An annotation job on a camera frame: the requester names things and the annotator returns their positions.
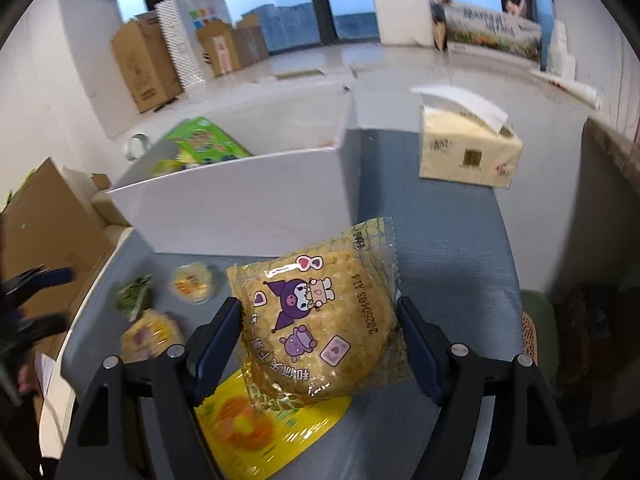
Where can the yellow snack packet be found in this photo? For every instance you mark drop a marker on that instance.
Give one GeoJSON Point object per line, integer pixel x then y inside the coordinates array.
{"type": "Point", "coordinates": [260, 430]}

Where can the yellow tissue pack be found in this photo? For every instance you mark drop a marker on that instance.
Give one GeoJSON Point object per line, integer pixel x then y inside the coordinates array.
{"type": "Point", "coordinates": [465, 150]}

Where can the pale green plastic stool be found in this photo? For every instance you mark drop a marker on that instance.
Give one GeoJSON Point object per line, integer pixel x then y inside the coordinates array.
{"type": "Point", "coordinates": [540, 330]}

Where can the small dark green snack packet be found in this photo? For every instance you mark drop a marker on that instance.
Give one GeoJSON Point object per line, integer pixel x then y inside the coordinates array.
{"type": "Point", "coordinates": [134, 297]}

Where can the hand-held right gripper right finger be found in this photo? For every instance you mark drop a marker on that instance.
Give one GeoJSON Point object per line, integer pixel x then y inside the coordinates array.
{"type": "Point", "coordinates": [422, 350]}

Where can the white foam box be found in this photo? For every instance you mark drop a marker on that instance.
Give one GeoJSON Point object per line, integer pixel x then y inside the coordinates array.
{"type": "Point", "coordinates": [404, 19]}

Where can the landscape printed box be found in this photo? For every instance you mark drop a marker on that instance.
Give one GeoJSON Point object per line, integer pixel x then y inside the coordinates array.
{"type": "Point", "coordinates": [492, 35]}

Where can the white tape roll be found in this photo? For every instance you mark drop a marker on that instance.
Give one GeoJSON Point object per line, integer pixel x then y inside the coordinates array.
{"type": "Point", "coordinates": [136, 147]}

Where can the long green snack packet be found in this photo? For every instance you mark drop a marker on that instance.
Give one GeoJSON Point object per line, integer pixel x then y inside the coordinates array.
{"type": "Point", "coordinates": [207, 142]}

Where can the small brown cardboard box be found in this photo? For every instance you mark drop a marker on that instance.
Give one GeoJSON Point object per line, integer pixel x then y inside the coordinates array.
{"type": "Point", "coordinates": [230, 47]}

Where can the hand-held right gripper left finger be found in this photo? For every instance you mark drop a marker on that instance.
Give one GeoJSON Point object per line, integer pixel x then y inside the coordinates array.
{"type": "Point", "coordinates": [217, 345]}

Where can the polka dot paper bag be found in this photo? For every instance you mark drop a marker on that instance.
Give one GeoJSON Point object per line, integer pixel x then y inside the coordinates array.
{"type": "Point", "coordinates": [190, 40]}

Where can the large brown cardboard box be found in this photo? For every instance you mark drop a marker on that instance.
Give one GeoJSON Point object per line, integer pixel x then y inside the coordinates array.
{"type": "Point", "coordinates": [142, 65]}

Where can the small jelly cup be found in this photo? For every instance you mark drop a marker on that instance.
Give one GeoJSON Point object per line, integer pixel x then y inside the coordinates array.
{"type": "Point", "coordinates": [192, 284]}

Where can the white cardboard box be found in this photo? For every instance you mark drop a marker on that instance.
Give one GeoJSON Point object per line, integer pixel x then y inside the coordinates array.
{"type": "Point", "coordinates": [235, 200]}

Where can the round rice cracker packet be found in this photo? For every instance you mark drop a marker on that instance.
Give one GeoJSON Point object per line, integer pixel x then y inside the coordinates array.
{"type": "Point", "coordinates": [312, 320]}
{"type": "Point", "coordinates": [150, 336]}

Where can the white plastic bottle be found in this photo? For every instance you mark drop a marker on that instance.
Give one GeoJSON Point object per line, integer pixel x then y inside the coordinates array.
{"type": "Point", "coordinates": [559, 52]}

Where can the white tube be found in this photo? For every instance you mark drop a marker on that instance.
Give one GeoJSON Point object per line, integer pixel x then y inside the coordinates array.
{"type": "Point", "coordinates": [570, 89]}

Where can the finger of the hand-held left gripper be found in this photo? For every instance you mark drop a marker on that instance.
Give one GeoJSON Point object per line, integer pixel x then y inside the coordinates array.
{"type": "Point", "coordinates": [55, 276]}
{"type": "Point", "coordinates": [42, 325]}

